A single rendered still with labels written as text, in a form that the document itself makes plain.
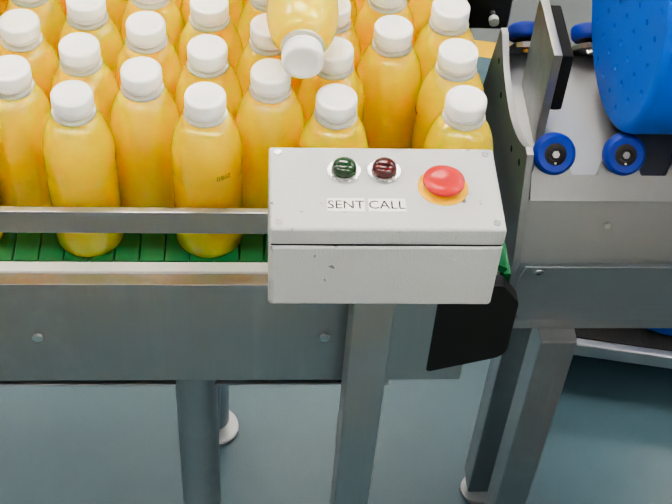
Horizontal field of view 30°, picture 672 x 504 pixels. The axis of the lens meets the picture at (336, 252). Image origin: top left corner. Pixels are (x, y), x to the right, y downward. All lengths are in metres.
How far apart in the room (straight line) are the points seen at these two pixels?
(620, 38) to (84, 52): 0.55
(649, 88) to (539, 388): 0.55
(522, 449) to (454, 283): 0.72
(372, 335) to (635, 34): 0.41
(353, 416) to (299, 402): 0.96
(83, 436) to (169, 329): 0.94
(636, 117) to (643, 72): 0.05
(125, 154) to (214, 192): 0.10
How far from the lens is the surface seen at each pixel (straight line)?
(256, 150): 1.23
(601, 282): 1.49
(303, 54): 1.16
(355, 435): 1.34
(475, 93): 1.20
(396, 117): 1.30
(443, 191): 1.07
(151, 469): 2.20
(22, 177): 1.27
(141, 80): 1.19
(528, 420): 1.74
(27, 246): 1.32
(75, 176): 1.21
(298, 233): 1.05
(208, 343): 1.34
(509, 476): 1.86
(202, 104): 1.16
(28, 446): 2.26
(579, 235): 1.40
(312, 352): 1.36
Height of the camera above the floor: 1.86
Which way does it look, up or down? 48 degrees down
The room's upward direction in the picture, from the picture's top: 4 degrees clockwise
